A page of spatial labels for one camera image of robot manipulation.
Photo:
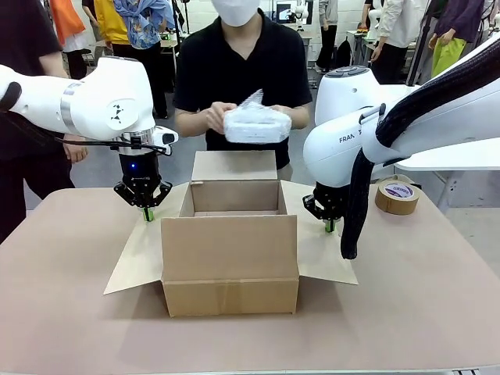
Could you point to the bystander purple jacket lime trousers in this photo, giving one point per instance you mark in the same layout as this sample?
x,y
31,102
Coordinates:
x,y
449,54

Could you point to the black backpack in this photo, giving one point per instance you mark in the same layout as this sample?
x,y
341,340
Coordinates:
x,y
343,54

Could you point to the computer monitor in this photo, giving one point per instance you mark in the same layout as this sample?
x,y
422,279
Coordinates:
x,y
285,11

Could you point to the bubble-wrapped white clock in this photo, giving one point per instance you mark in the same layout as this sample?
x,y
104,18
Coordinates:
x,y
254,125

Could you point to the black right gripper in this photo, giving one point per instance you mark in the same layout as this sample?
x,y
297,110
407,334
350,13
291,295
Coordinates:
x,y
332,199

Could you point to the brown cardboard box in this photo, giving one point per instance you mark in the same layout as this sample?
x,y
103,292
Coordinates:
x,y
230,250

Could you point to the person's right forearm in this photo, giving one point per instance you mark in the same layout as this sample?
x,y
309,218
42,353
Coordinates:
x,y
189,123

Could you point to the bystander in grey top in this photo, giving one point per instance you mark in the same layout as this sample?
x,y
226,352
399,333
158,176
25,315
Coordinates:
x,y
327,31

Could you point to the person's right hand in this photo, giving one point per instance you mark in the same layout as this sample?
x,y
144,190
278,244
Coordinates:
x,y
216,117

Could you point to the bystander in black T-shirt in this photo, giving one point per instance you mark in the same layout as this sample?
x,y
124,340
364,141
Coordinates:
x,y
23,39

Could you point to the bystander in yellow shirt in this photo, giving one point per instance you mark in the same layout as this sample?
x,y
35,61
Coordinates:
x,y
103,23

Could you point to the person's left forearm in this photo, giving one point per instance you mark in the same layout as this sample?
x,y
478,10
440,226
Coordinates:
x,y
301,115

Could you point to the bystander in white jacket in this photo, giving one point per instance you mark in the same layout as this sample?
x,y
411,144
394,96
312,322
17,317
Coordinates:
x,y
398,23

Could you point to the person's left hand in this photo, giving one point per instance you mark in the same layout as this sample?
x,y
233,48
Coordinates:
x,y
283,108

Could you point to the bystander in blue patterned shirt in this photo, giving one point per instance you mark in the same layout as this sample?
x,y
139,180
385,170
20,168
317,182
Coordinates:
x,y
136,23

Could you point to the brown packing tape roll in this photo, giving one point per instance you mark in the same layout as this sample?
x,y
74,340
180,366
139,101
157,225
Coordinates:
x,y
396,203

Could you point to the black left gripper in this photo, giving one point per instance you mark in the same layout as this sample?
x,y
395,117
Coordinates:
x,y
138,172

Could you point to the black stand pole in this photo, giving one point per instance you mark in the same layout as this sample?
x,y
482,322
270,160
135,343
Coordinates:
x,y
418,54

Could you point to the bystander in orange top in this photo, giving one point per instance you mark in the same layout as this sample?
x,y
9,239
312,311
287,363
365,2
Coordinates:
x,y
66,15

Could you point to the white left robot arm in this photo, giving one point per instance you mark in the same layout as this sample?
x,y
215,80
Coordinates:
x,y
97,101

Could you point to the white face mask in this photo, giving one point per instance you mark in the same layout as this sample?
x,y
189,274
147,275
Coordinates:
x,y
236,11

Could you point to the person in black polo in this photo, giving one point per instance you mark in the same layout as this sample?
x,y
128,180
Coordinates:
x,y
234,58

